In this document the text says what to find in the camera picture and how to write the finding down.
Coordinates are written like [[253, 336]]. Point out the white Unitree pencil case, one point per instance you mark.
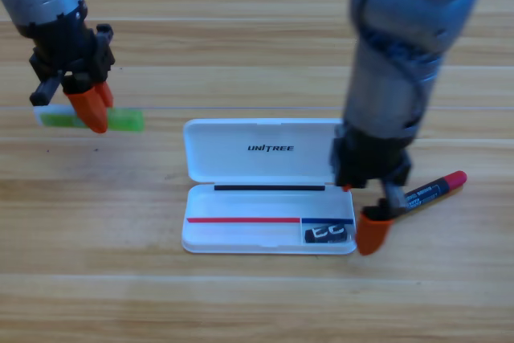
[[249, 202]]

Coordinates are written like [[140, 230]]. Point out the red black marker pen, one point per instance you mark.
[[441, 186]]

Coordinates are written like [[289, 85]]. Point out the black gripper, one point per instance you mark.
[[72, 54], [369, 162]]

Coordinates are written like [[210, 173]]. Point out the black eraser white print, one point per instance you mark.
[[313, 235]]

